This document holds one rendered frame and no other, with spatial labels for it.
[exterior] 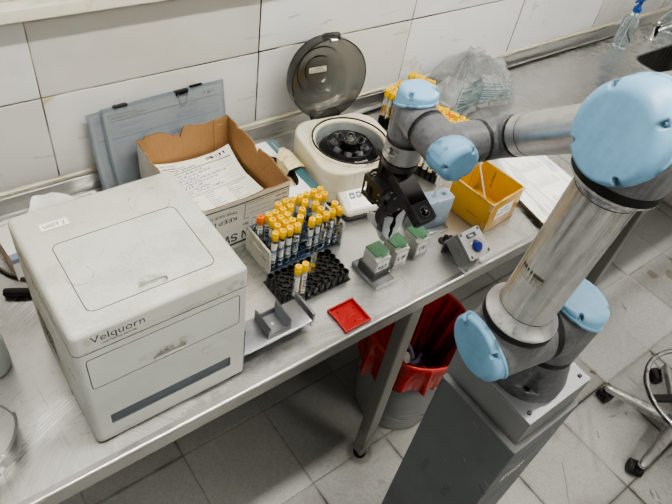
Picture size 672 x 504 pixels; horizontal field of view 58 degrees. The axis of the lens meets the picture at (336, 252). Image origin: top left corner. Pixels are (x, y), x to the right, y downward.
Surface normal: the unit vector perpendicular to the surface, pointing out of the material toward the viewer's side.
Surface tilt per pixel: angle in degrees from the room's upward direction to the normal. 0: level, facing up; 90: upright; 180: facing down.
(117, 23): 90
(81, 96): 88
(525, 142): 104
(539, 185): 1
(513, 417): 90
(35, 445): 0
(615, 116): 80
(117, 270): 0
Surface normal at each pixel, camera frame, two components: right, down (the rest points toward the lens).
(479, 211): -0.75, 0.39
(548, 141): -0.78, 0.53
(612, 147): -0.84, 0.12
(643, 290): 0.14, -0.69
